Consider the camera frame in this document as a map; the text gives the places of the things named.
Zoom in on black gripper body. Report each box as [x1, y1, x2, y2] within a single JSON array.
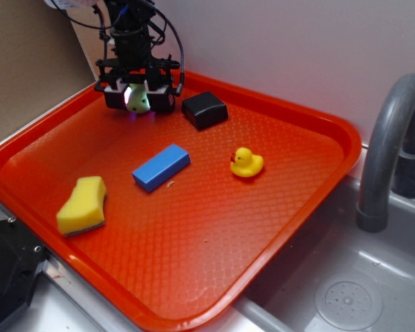
[[94, 55, 181, 93]]

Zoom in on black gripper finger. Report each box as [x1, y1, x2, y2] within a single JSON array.
[[104, 79, 131, 110], [145, 80, 175, 113]]

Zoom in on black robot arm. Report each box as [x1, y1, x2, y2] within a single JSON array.
[[95, 1, 185, 113]]

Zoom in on black rectangular block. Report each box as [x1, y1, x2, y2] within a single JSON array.
[[181, 91, 229, 130]]

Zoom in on blue rectangular block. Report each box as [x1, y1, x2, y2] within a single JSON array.
[[132, 145, 191, 192]]

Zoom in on brown cardboard panel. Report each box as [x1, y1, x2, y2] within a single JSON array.
[[0, 1, 95, 142]]

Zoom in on yellow rubber duck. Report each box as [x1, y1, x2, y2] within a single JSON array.
[[230, 147, 264, 178]]

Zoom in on red plastic tray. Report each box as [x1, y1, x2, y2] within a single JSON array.
[[0, 73, 361, 331]]

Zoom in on yellow sponge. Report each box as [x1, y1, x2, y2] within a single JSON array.
[[56, 176, 107, 236]]

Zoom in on grey toy faucet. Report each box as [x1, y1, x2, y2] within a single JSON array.
[[356, 73, 415, 232]]

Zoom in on grey plastic sink basin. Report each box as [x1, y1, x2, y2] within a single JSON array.
[[228, 172, 415, 332]]

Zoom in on black cable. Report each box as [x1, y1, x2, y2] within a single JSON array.
[[44, 0, 187, 98]]

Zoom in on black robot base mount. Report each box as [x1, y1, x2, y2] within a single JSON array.
[[0, 219, 46, 331]]

